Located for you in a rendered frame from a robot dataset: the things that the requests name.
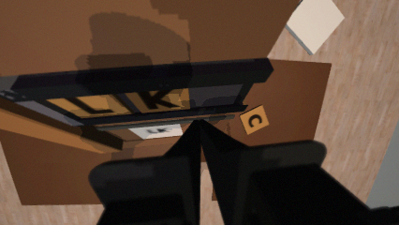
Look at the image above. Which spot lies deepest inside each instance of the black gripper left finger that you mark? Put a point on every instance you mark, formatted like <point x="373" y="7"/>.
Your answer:
<point x="177" y="171"/>

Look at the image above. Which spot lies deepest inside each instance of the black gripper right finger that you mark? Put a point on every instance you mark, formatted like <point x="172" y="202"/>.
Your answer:
<point x="231" y="162"/>

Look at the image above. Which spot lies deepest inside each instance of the white paper ticket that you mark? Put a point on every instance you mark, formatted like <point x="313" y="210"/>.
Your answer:
<point x="158" y="131"/>

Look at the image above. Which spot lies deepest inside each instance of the cream flat rectangular card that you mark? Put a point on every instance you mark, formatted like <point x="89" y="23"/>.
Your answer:
<point x="313" y="21"/>

